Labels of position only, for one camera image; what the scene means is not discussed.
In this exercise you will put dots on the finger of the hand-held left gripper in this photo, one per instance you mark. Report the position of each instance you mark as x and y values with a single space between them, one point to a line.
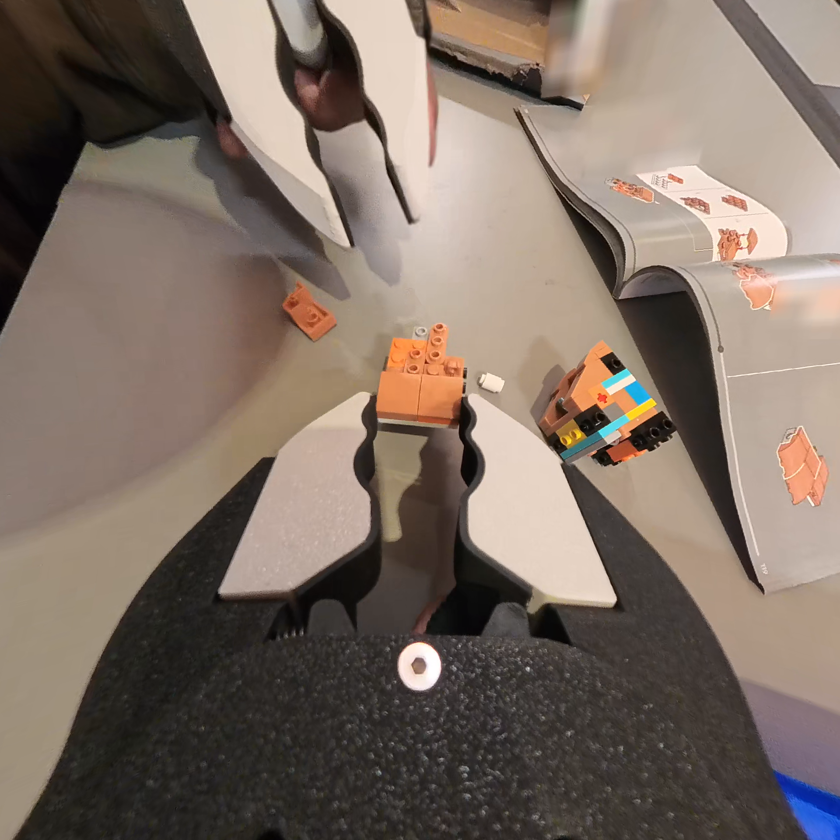
400 85
262 111

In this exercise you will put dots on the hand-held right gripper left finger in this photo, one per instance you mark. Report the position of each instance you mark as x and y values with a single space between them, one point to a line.
308 512

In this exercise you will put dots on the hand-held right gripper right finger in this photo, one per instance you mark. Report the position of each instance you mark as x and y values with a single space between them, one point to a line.
531 518

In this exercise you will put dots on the small white round brick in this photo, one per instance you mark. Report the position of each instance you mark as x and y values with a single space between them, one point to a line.
491 382

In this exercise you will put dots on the brown brick assembly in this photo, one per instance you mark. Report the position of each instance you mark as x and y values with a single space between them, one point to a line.
420 394

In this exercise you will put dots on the small brown brick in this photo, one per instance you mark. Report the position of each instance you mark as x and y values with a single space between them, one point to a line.
313 318

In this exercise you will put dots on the person's left forearm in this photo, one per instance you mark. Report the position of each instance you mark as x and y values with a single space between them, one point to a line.
131 59

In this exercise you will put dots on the person's left hand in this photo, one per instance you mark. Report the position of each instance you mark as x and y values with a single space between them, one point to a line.
328 98

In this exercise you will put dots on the multicoloured brick model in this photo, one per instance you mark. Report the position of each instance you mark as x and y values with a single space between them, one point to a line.
604 407

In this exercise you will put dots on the person's brown jacket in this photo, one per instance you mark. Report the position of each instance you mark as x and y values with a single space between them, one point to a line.
26 131

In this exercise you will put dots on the grey instruction booklet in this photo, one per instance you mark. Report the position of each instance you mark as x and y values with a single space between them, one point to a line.
748 407

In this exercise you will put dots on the large blue storage bin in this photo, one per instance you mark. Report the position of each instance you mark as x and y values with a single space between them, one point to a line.
814 814

